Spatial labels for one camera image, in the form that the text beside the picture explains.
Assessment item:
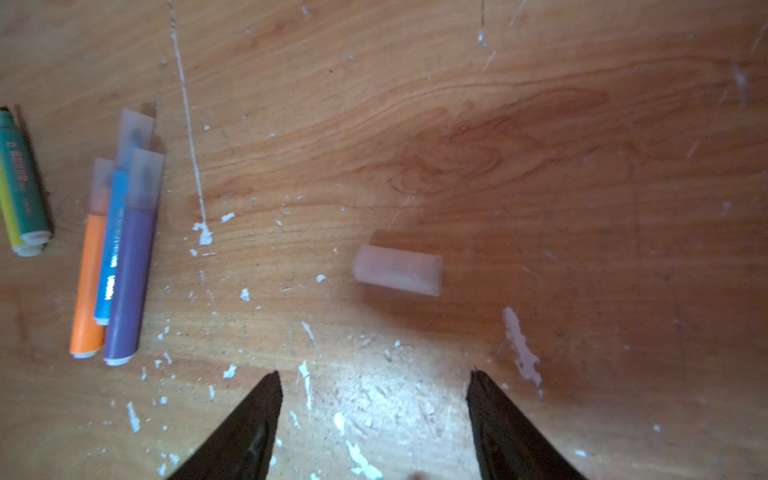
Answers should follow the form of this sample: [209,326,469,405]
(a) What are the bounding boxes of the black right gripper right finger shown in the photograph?
[466,369,585,480]

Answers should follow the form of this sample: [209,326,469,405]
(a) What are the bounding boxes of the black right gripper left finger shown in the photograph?
[171,371,283,479]

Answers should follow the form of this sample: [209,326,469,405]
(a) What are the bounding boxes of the orange pen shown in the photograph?
[70,158,115,359]

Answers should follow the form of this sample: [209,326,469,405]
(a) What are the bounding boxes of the purple pen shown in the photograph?
[104,149,164,367]

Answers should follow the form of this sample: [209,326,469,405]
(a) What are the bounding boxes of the blue pen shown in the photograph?
[93,109,155,327]

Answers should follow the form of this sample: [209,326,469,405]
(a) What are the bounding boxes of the clear pen cap on table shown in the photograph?
[352,245,443,296]

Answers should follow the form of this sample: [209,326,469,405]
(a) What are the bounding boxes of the yellow pen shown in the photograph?
[0,168,43,258]

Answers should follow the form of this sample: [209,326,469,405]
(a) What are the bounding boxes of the green pen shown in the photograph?
[1,107,52,246]

